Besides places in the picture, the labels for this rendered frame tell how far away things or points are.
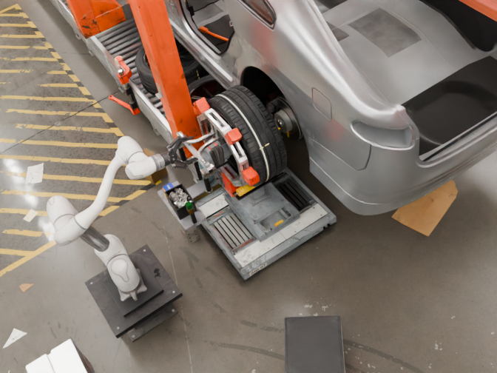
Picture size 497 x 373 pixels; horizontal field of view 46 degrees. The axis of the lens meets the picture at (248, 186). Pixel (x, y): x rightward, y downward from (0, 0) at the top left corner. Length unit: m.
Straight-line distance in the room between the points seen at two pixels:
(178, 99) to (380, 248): 1.78
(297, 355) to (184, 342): 0.89
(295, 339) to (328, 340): 0.20
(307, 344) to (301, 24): 1.85
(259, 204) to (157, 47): 1.41
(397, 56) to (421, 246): 1.35
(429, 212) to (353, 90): 1.81
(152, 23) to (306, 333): 2.06
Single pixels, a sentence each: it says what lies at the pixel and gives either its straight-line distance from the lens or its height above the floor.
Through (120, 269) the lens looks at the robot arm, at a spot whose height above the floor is 0.60.
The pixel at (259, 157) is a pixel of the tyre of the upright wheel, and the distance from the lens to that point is 3.69.
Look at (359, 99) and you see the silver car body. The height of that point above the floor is 1.64.
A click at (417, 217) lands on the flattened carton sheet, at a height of 0.01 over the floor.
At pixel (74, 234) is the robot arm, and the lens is 3.45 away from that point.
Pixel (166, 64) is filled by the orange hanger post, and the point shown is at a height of 1.39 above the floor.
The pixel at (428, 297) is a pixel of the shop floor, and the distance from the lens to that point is 4.24.
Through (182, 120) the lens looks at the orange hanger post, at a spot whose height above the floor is 0.89.
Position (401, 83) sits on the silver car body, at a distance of 4.16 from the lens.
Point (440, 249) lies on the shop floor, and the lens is 4.45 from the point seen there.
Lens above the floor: 3.69
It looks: 50 degrees down
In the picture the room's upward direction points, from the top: 11 degrees counter-clockwise
